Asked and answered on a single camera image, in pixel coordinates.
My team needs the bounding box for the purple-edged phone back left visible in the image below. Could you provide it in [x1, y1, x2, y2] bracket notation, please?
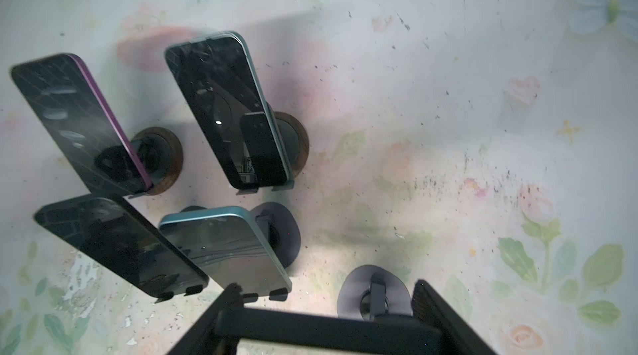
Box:
[10, 53, 152, 197]

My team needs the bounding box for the wooden round stand left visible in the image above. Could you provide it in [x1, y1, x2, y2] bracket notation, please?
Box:
[131, 127, 184, 196]

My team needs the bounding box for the wooden round stand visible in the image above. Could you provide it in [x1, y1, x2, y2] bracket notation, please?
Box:
[275, 112, 310, 177]
[131, 127, 184, 196]

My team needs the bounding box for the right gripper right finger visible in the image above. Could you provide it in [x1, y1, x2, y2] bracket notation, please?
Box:
[411, 280, 496, 355]

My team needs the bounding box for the wooden round stand right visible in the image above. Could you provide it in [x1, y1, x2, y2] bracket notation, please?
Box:
[275, 112, 310, 177]

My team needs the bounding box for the teal-edged phone back right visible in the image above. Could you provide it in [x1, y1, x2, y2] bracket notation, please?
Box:
[164, 31, 292, 192]

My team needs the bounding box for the black phone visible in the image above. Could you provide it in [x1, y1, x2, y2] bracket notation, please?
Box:
[33, 194, 209, 300]
[214, 309, 442, 354]

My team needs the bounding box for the dark grey stand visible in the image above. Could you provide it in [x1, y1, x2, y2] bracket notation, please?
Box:
[156, 285, 205, 304]

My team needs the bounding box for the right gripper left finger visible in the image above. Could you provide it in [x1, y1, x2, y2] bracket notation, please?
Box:
[168, 284, 244, 355]

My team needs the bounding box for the teal phone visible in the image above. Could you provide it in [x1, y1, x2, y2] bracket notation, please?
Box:
[158, 205, 293, 299]

